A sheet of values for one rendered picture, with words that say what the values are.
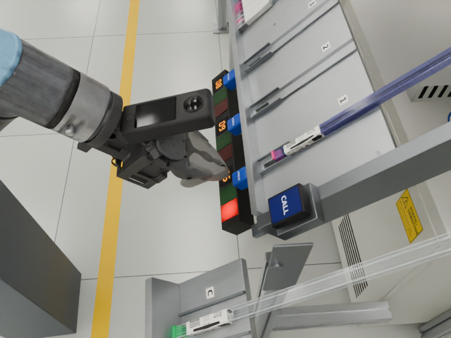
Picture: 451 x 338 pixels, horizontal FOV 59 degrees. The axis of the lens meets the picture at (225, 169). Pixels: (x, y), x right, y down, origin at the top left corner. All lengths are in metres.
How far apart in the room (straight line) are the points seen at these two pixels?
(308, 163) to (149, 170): 0.21
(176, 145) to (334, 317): 0.58
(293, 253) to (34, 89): 0.35
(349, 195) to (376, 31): 0.62
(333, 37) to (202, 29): 1.45
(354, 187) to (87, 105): 0.32
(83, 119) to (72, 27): 1.75
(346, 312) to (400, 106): 0.46
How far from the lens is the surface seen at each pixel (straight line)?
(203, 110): 0.47
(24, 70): 0.45
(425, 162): 0.48
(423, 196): 0.80
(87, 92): 0.47
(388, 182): 0.50
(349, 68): 0.59
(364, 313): 0.97
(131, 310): 1.29
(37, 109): 0.46
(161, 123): 0.48
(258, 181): 0.58
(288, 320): 0.93
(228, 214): 0.63
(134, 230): 1.38
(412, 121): 0.87
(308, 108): 0.59
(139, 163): 0.52
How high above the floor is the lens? 1.21
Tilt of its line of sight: 56 degrees down
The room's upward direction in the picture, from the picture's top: straight up
